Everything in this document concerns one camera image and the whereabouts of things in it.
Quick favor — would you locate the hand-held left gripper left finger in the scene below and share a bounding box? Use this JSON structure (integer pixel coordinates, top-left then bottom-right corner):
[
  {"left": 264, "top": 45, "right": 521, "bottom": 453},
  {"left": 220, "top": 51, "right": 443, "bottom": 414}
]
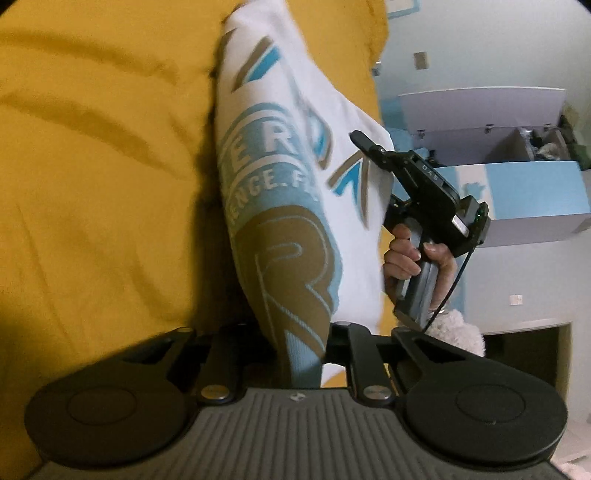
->
[{"left": 117, "top": 324, "right": 254, "bottom": 403}]

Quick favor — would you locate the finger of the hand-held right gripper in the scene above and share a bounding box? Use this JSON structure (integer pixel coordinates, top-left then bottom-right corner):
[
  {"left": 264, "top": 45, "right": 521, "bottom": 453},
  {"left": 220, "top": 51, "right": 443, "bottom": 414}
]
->
[{"left": 349, "top": 130, "right": 394, "bottom": 171}]

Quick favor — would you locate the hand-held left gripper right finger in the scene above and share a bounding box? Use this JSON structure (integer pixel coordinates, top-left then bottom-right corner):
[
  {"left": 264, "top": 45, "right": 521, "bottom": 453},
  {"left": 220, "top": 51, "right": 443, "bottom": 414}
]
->
[{"left": 325, "top": 320, "right": 468, "bottom": 408}]

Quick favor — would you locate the white printed t-shirt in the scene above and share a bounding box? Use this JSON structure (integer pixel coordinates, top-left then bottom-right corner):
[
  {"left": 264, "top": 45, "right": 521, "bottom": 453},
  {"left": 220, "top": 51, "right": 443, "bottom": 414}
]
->
[{"left": 213, "top": 0, "right": 396, "bottom": 391}]

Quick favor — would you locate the dark clothes pile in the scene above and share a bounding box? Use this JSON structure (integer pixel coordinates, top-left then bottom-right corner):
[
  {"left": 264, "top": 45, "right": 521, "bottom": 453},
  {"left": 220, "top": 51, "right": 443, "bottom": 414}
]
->
[{"left": 519, "top": 104, "right": 591, "bottom": 171}]

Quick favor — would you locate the person's right hand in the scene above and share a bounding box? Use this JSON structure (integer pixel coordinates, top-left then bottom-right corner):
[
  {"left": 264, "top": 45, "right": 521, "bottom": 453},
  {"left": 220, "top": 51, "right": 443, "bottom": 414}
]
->
[{"left": 383, "top": 235, "right": 458, "bottom": 312}]

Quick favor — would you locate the light blue storage box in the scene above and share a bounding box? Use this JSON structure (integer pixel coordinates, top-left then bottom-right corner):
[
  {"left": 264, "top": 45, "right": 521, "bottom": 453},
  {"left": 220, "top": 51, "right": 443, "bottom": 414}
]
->
[{"left": 379, "top": 85, "right": 591, "bottom": 249}]

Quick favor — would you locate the yellow blanket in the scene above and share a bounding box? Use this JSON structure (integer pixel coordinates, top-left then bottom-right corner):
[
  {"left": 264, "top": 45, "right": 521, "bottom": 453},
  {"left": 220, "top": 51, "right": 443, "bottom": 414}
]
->
[{"left": 0, "top": 0, "right": 391, "bottom": 467}]

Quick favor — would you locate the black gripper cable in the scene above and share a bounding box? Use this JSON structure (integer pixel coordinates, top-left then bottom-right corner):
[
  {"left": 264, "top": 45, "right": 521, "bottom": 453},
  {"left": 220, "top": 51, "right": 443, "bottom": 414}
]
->
[{"left": 427, "top": 247, "right": 476, "bottom": 326}]

